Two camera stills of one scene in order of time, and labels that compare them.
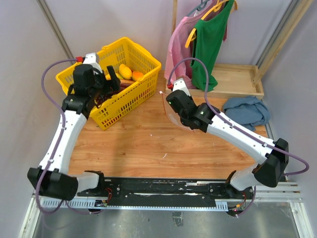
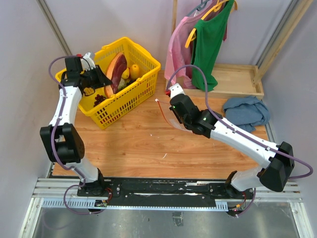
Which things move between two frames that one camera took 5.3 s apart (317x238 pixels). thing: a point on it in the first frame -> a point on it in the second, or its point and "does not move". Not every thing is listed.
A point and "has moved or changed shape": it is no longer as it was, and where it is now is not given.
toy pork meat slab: [124, 84] -> [116, 68]
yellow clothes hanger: [192, 36] does not move
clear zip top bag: [173, 115] has moved or changed shape
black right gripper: [189, 97] does not move
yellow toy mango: [125, 72] -> [134, 71]
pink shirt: [177, 51] does not move
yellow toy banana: [108, 76] -> [126, 73]
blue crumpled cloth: [249, 111] does not move
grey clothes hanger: [205, 2] does not move
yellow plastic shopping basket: [124, 51] does not move
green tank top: [209, 35] does not move
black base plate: [169, 193] does not move
